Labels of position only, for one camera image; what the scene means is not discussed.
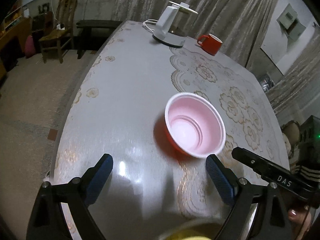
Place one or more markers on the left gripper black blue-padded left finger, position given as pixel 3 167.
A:
pixel 47 220

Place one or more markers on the beige centre curtain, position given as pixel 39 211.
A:
pixel 240 24

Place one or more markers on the pink bin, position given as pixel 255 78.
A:
pixel 29 48

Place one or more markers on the white electric kettle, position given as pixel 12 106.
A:
pixel 174 24

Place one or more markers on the yellow plastic bowl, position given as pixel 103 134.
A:
pixel 201 231

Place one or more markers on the beige right curtain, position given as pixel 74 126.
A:
pixel 296 96

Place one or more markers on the wooden chair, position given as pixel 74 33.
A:
pixel 62 33

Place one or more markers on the lace floral tablecloth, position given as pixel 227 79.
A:
pixel 249 124

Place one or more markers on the wooden sideboard cabinet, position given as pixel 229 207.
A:
pixel 15 30

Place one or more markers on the right hand with painted nails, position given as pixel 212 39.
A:
pixel 302 220

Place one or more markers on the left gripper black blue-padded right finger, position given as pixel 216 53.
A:
pixel 270 220

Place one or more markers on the dark upholstered armchair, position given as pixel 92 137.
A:
pixel 292 131

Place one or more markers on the red mug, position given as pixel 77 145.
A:
pixel 209 43

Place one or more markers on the grey wall electrical box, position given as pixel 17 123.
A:
pixel 290 24

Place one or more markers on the pink and red plastic bowl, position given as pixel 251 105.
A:
pixel 193 126

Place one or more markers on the beige curtain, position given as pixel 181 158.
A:
pixel 296 96
pixel 240 24

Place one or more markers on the dark wooden bench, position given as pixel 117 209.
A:
pixel 93 34

